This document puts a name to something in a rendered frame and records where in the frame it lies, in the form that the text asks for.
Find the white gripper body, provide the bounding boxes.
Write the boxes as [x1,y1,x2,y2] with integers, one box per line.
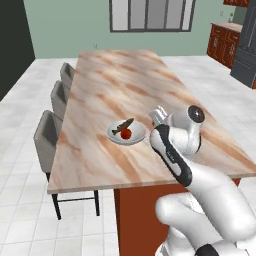
[148,105,169,128]

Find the white bowl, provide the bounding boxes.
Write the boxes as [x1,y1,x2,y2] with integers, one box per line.
[106,120,148,146]

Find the brown fish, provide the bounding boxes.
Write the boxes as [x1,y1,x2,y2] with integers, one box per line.
[111,117,135,136]

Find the red tomato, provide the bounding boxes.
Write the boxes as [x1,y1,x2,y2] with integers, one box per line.
[120,128,133,141]

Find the marble top dining counter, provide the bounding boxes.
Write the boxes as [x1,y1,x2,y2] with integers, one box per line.
[46,49,256,256]

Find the red-brown base cupboards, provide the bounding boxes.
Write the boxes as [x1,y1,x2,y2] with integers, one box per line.
[206,22,244,70]

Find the grey framed window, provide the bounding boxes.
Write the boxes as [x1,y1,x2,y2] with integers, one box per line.
[108,0,197,34]

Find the grey stool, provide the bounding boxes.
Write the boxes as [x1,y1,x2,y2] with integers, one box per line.
[32,109,101,221]
[50,79,72,121]
[59,61,76,90]

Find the dark grey fridge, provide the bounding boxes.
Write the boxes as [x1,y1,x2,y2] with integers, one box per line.
[229,0,256,90]

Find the red-brown wall cupboard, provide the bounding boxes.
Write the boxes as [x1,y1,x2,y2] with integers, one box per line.
[222,0,250,9]

